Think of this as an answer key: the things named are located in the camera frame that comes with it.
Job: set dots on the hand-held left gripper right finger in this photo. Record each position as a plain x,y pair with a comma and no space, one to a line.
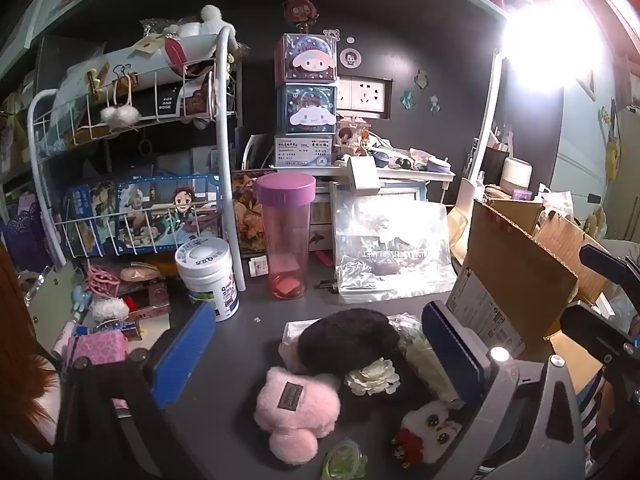
450,350

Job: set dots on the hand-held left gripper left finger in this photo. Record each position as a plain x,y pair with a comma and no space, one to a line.
185,355

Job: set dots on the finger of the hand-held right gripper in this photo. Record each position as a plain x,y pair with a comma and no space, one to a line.
590,327
607,262

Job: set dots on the cream packet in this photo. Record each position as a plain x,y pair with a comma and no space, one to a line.
427,367

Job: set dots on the clear green print packet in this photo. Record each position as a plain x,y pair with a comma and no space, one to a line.
407,324

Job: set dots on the white red owl plush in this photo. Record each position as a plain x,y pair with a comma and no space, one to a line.
425,427

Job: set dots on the white fabric flower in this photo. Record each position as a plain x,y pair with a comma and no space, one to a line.
372,377

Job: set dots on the brown cardboard box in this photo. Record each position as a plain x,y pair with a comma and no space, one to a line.
520,260

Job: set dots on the black fluffy plush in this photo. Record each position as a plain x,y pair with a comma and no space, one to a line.
345,337

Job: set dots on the white tissue pack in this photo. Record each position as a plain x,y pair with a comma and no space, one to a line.
290,340

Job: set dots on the pink fluffy plush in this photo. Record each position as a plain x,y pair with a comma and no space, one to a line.
295,405

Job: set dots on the small brown purse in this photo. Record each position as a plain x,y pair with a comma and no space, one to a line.
150,300

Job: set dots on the person's striped shirt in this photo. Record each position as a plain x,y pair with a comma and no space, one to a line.
590,410

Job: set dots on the white supplement jar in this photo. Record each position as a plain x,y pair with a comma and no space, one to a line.
207,275

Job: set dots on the pink leopard print box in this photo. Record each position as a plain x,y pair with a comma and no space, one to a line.
97,350

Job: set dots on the pink hair claw clip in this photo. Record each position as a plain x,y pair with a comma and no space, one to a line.
102,280

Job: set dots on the small white tag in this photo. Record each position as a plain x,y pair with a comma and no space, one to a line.
258,265

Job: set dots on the clear zip bag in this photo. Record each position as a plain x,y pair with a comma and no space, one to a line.
390,250

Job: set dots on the white cylinder humidifier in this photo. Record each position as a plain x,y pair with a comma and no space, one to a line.
515,172

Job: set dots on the small black stick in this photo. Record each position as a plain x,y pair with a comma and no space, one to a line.
327,285

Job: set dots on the blue anime print box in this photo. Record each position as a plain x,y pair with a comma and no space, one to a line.
170,215

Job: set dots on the black pen holder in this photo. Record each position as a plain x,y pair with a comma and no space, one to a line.
495,160

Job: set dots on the pink tumbler purple lid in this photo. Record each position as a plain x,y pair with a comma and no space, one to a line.
285,240

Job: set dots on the green hair clip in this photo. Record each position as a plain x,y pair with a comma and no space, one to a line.
342,460

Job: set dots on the orange floral picture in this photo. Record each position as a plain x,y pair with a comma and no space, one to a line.
250,210

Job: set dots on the reddish brown fuzzy cloth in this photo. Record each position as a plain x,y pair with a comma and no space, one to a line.
30,400

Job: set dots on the white desk riser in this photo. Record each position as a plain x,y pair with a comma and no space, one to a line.
400,174

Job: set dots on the purple round jar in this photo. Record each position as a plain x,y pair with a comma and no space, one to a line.
440,164

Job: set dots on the white desk lamp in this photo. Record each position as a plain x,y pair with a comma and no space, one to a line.
487,115

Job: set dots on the white power adapter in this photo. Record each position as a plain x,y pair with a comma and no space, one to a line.
362,172

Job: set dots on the purple lace basket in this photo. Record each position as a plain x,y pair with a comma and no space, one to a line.
25,230

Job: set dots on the anime acrylic stand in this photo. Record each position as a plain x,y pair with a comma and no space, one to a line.
352,137

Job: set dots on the white labelled box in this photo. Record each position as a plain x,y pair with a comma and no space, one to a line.
300,150

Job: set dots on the white hanging pompoms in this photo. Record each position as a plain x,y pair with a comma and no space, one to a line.
120,114

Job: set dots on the blue cartoon storage box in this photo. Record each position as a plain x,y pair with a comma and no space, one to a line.
307,107

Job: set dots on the round cartoon sticker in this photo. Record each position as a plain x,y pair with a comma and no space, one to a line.
350,57

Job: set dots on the pink cartoon storage box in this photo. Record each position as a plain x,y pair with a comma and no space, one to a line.
306,57

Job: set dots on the white plush toy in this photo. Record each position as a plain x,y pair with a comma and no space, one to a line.
212,17

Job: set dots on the brown bobble figure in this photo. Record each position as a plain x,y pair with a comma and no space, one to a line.
300,10

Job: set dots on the yellow cartoon wall sticker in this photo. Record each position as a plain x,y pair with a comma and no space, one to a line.
612,145

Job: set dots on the crystal wall sticker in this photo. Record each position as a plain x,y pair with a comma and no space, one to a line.
421,79
434,104
407,99

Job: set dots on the white wall socket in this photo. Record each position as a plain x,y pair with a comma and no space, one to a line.
362,95

